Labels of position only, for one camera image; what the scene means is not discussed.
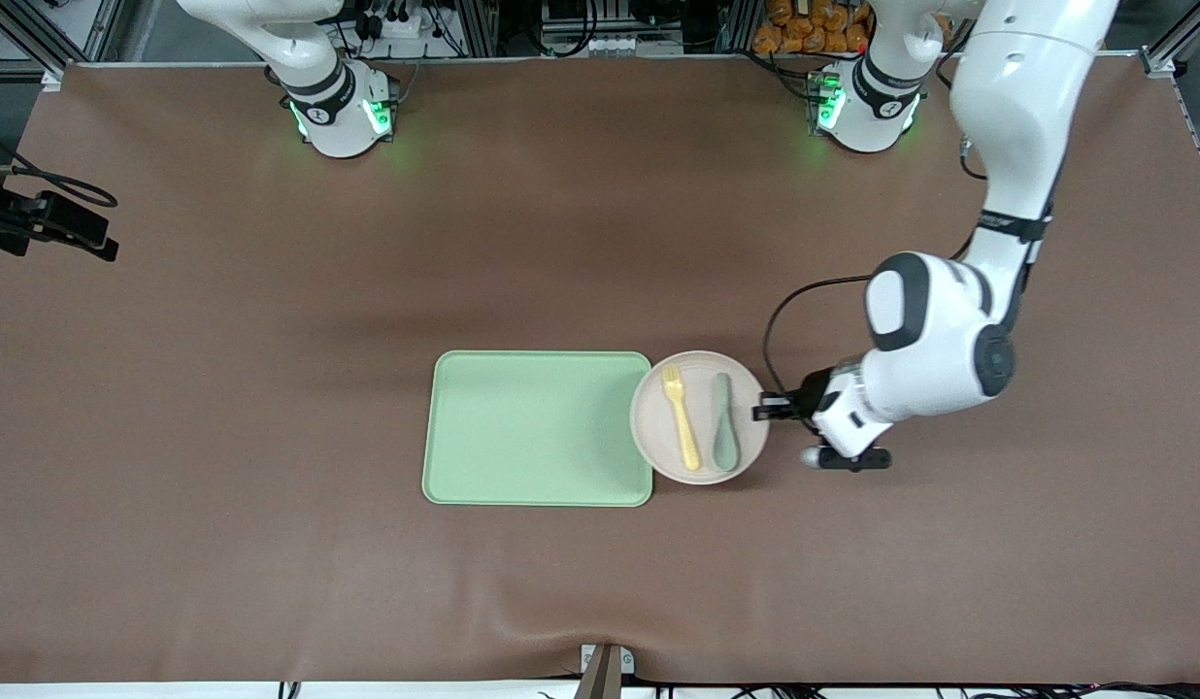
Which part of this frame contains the yellow plastic fork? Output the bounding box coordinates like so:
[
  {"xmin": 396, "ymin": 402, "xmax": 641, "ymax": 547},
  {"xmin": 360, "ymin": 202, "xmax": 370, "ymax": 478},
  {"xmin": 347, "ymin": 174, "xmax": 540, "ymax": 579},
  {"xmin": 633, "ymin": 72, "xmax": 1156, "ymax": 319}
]
[{"xmin": 661, "ymin": 364, "xmax": 703, "ymax": 472}]

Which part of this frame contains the beige round plate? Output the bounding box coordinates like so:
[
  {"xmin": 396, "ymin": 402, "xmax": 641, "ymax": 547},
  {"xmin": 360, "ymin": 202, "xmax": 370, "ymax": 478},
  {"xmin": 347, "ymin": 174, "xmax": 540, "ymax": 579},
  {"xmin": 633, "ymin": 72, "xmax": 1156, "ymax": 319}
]
[{"xmin": 629, "ymin": 350, "xmax": 771, "ymax": 485}]

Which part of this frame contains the sage green plastic spoon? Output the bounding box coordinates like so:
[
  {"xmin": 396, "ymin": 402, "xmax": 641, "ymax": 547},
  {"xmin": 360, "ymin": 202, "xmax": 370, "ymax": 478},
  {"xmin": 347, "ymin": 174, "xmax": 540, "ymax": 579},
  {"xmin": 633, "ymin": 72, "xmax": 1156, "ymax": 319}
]
[{"xmin": 712, "ymin": 373, "xmax": 742, "ymax": 474}]

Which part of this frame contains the light green rectangular tray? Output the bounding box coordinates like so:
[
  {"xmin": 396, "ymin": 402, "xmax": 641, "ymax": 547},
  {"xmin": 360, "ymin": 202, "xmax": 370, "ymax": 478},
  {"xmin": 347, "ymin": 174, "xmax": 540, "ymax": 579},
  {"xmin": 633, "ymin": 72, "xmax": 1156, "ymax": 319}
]
[{"xmin": 422, "ymin": 350, "xmax": 653, "ymax": 508}]

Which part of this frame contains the brown table mat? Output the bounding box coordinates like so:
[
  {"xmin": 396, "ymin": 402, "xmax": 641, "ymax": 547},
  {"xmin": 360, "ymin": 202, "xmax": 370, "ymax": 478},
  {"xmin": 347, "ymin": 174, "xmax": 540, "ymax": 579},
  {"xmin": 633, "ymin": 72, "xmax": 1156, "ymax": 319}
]
[{"xmin": 0, "ymin": 53, "xmax": 1200, "ymax": 685}]

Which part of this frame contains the pile of orange objects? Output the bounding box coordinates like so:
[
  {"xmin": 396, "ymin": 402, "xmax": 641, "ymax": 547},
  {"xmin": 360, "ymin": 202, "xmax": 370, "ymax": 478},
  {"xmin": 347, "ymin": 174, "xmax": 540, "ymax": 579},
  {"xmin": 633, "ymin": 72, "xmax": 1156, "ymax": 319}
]
[{"xmin": 752, "ymin": 0, "xmax": 871, "ymax": 56}]

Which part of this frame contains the white power strip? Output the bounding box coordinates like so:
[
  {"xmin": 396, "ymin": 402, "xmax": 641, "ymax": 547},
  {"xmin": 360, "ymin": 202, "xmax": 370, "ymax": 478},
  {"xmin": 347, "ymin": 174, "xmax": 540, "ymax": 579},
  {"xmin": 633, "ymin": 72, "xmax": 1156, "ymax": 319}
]
[{"xmin": 352, "ymin": 0, "xmax": 465, "ymax": 42}]

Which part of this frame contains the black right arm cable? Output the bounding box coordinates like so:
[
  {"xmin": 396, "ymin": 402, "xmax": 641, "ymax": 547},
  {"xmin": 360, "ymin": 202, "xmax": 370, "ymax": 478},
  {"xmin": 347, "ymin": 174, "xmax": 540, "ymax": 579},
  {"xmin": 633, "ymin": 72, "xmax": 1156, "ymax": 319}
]
[{"xmin": 0, "ymin": 124, "xmax": 118, "ymax": 210}]

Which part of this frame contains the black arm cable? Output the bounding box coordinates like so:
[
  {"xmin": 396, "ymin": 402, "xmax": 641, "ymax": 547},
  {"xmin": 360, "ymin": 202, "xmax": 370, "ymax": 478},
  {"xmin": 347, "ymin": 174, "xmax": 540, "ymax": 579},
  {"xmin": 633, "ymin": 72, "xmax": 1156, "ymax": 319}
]
[
  {"xmin": 761, "ymin": 276, "xmax": 878, "ymax": 430},
  {"xmin": 0, "ymin": 124, "xmax": 118, "ymax": 210}
]

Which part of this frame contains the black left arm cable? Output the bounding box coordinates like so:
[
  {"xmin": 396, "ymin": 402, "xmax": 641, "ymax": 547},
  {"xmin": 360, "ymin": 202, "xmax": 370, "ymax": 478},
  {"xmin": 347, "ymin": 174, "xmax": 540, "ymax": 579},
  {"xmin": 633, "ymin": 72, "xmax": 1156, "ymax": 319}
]
[{"xmin": 761, "ymin": 276, "xmax": 878, "ymax": 430}]

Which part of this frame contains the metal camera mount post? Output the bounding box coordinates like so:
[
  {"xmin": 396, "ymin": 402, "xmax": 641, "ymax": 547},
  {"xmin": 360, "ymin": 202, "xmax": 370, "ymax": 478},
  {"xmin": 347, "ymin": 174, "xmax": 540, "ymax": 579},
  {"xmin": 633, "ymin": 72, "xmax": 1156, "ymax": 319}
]
[{"xmin": 573, "ymin": 644, "xmax": 636, "ymax": 699}]

